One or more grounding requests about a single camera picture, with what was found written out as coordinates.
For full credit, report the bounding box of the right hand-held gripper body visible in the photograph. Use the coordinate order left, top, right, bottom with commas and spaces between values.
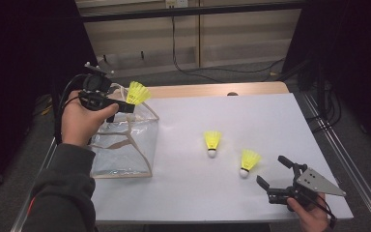
267, 162, 348, 211

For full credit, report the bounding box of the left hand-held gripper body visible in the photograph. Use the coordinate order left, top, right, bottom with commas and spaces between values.
78, 62, 125, 112

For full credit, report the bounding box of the yellow shuttlecock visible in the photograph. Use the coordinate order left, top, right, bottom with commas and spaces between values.
203, 130, 223, 159
125, 80, 153, 106
239, 148, 262, 179

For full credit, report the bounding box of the clear plastic bag beige trim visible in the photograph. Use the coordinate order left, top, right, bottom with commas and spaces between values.
88, 82, 160, 180

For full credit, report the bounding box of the person's left hand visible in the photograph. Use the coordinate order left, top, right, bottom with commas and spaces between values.
61, 90, 120, 149

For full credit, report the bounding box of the person's right hand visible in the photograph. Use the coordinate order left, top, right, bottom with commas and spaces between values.
286, 192, 331, 232

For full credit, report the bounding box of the black metal stand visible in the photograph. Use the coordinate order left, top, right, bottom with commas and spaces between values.
49, 76, 78, 136
276, 57, 328, 114

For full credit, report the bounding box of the white table board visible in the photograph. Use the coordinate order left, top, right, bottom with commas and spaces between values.
90, 92, 355, 225

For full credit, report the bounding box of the black horizontal metal bar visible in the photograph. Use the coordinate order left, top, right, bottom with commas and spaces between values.
78, 1, 307, 23

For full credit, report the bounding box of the light wooden cabinet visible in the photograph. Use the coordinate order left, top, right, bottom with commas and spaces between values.
75, 0, 303, 80

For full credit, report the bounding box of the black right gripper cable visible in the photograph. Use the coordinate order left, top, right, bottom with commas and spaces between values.
305, 191, 338, 230

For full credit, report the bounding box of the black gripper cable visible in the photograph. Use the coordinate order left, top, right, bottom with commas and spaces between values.
55, 72, 90, 144
305, 191, 338, 230

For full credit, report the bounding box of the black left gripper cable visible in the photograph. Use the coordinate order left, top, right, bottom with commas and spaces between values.
55, 72, 90, 144

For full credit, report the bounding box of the aluminium floor rail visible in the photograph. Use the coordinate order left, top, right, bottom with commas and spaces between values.
300, 91, 371, 231
11, 134, 59, 232

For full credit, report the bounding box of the black floor cable bundle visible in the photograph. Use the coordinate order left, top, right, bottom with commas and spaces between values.
305, 83, 343, 133

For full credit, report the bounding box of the black hanging wall cable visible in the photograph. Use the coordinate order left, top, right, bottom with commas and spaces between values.
171, 15, 286, 83

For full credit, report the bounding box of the white wall outlet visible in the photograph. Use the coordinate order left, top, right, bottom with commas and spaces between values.
164, 0, 189, 9

